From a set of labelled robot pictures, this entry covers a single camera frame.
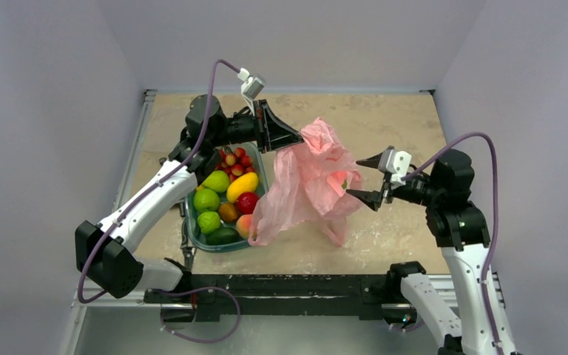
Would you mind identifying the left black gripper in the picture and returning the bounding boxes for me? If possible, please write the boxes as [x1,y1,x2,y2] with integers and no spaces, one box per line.
[209,99,303,153]

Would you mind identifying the red fake grape bunch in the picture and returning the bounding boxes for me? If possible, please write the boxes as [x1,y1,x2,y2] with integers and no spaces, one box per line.
[215,146,257,182]

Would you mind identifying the yellow fake mango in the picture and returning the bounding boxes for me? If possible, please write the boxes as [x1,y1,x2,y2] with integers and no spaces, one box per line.
[226,172,260,203]

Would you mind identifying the pink plastic bag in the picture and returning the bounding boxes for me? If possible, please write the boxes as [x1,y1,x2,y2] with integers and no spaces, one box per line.
[248,118,363,246]

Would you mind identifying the red fake apple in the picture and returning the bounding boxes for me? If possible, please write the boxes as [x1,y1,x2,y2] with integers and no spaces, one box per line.
[234,192,260,214]

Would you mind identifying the green fake pear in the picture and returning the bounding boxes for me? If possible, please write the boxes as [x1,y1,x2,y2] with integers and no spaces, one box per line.
[201,170,230,194]

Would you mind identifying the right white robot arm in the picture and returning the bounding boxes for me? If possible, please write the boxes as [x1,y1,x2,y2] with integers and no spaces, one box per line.
[348,146,518,354]

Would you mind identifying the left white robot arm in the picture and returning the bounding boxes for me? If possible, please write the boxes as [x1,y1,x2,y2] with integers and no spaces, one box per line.
[75,95,303,303]

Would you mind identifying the brown fake kiwi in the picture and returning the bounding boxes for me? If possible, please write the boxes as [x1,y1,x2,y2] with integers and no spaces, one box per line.
[217,202,241,223]

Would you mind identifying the pink fake peach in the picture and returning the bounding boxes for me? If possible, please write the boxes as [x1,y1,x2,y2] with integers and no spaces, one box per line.
[236,214,252,240]

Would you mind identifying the green fake apple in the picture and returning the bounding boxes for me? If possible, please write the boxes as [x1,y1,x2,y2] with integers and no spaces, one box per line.
[192,189,220,213]

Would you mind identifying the dark green fake avocado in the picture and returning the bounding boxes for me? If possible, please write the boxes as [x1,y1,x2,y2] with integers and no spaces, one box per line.
[206,227,241,246]

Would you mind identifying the teal plastic fruit tray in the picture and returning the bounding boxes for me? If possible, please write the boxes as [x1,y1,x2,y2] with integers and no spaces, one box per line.
[181,143,269,252]

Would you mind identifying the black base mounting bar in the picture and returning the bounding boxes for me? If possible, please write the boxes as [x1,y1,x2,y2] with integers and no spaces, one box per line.
[144,274,419,326]

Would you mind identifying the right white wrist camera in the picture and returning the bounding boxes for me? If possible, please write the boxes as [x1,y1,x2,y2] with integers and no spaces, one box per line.
[378,146,412,186]

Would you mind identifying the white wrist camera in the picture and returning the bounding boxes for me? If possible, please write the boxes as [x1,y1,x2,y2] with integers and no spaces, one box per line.
[378,146,412,186]
[237,67,266,115]

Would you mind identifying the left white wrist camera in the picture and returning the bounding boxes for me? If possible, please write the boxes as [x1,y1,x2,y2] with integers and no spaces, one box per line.
[237,67,266,115]

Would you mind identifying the aluminium frame rail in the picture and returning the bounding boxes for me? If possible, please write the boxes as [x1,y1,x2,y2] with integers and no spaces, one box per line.
[58,89,165,354]

